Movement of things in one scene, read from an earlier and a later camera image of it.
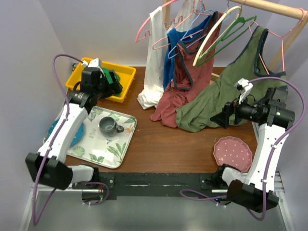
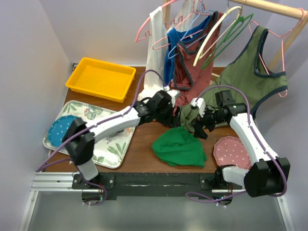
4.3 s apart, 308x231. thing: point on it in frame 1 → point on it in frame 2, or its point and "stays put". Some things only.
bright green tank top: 108,76 → 177,147
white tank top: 181,12 stays put
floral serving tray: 94,146 stays put
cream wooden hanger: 196,57 stays put
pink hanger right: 302,19 stays put
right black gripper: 231,108 → 198,132
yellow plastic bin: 126,74 stays put
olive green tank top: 234,83 stays put
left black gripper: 114,88 → 173,122
